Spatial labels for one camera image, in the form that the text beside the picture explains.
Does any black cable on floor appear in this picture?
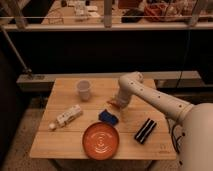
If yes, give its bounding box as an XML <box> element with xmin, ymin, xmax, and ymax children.
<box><xmin>165</xmin><ymin>116</ymin><xmax>186</xmax><ymax>154</ymax></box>

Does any blue crumpled cloth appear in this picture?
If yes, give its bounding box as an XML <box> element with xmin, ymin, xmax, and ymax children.
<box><xmin>98</xmin><ymin>110</ymin><xmax>119</xmax><ymax>126</ymax></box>

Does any black white striped block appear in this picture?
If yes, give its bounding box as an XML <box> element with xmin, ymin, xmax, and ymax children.
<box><xmin>134</xmin><ymin>118</ymin><xmax>157</xmax><ymax>144</ymax></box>

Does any orange round plate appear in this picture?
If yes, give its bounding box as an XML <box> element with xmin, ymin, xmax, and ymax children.
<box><xmin>82</xmin><ymin>122</ymin><xmax>119</xmax><ymax>160</ymax></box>

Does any metal diagonal pole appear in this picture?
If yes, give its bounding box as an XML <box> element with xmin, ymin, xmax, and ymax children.
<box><xmin>0</xmin><ymin>26</ymin><xmax>33</xmax><ymax>79</ymax></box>

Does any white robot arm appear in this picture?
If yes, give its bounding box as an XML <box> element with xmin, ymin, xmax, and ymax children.
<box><xmin>115</xmin><ymin>72</ymin><xmax>213</xmax><ymax>171</ymax></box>

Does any grey window ledge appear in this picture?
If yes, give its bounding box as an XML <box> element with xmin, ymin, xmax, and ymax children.
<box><xmin>16</xmin><ymin>71</ymin><xmax>203</xmax><ymax>92</ymax></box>

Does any white plastic bottle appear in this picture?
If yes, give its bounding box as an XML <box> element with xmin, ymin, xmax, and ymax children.
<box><xmin>49</xmin><ymin>105</ymin><xmax>83</xmax><ymax>131</ymax></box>

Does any orange pepper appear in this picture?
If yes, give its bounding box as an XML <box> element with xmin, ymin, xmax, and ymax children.
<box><xmin>107</xmin><ymin>101</ymin><xmax>120</xmax><ymax>109</ymax></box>

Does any wooden table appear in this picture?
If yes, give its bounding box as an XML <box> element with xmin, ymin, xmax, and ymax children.
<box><xmin>30</xmin><ymin>78</ymin><xmax>176</xmax><ymax>160</ymax></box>

